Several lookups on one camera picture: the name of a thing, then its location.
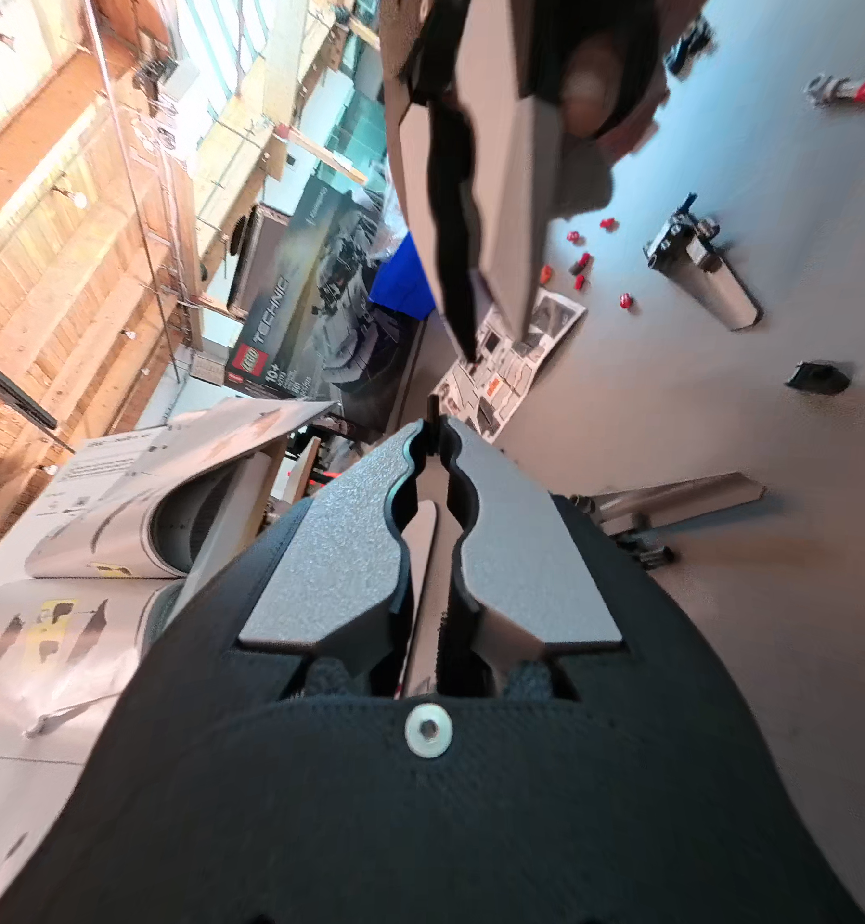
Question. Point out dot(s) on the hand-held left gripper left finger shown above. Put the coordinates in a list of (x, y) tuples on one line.
[(331, 570)]

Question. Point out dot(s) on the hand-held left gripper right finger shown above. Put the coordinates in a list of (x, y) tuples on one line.
[(533, 570)]

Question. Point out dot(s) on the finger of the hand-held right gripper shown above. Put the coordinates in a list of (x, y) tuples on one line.
[(512, 180), (414, 188)]

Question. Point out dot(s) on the single black lego pin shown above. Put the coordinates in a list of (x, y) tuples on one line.
[(434, 433)]

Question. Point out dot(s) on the grey lego wing assembly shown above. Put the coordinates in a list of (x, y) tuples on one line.
[(721, 289), (692, 498)]

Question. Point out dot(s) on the black curved lego panel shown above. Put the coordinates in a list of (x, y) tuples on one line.
[(818, 377)]

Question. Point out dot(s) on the lego sticker sheet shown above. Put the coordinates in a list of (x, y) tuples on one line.
[(555, 317)]

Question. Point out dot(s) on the dark lego set box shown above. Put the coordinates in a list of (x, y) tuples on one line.
[(295, 325)]

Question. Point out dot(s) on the grey lego axle, red bush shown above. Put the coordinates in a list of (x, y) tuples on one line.
[(847, 88)]

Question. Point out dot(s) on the person's right hand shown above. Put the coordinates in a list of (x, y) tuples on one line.
[(591, 86)]

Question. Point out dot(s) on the blue plastic bin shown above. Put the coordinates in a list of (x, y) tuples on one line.
[(403, 281)]

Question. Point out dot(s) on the dark grey and red pin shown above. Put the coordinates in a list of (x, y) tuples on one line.
[(581, 263)]

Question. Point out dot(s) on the metal-edged equipment case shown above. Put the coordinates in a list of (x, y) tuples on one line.
[(255, 252)]

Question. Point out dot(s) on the open instruction booklet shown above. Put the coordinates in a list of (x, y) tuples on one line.
[(151, 462)]

